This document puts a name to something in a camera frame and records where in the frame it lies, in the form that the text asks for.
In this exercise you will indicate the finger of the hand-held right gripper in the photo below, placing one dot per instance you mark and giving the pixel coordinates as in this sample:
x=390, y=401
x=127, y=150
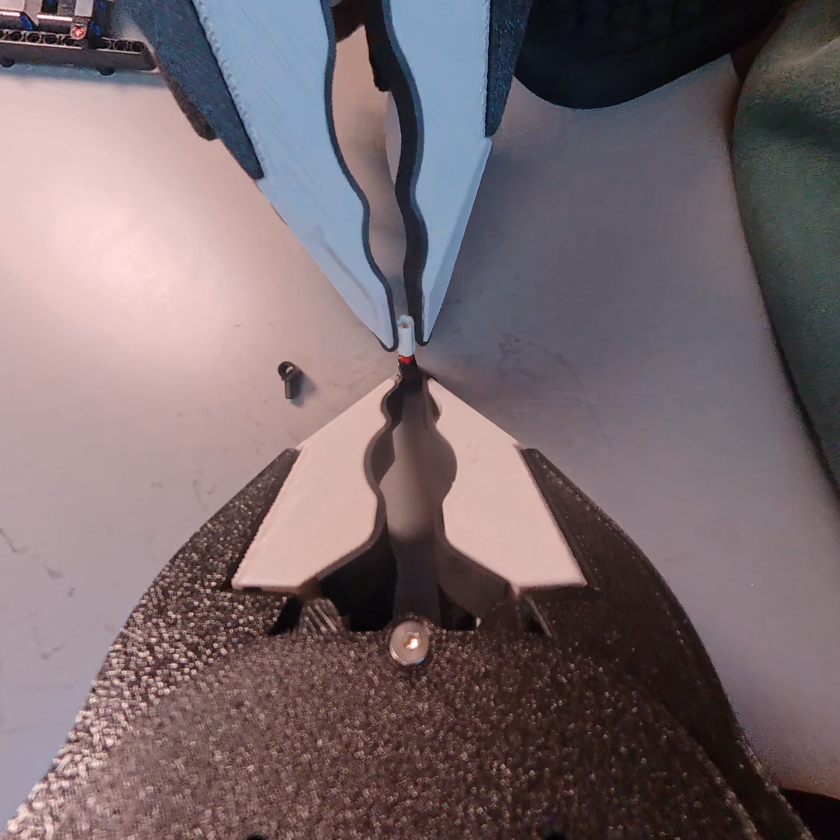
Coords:
x=282, y=118
x=453, y=105

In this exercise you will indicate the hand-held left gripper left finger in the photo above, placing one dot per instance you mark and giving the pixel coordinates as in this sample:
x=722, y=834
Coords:
x=309, y=525

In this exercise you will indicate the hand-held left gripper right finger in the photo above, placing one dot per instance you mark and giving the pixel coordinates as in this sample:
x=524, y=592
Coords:
x=519, y=525

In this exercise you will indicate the white black toy truck model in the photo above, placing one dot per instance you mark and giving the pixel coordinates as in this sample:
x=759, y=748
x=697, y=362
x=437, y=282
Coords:
x=66, y=33

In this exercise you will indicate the black angled toy connector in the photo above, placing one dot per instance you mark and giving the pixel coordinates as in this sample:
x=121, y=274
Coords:
x=289, y=381

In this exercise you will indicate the white toy sleeve piece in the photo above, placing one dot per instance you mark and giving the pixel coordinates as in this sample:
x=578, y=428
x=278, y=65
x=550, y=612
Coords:
x=406, y=335

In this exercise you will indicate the grey desk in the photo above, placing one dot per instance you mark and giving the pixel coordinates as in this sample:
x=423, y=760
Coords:
x=158, y=263

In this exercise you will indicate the person's clothed body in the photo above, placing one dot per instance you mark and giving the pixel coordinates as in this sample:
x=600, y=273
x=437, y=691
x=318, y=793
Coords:
x=794, y=197

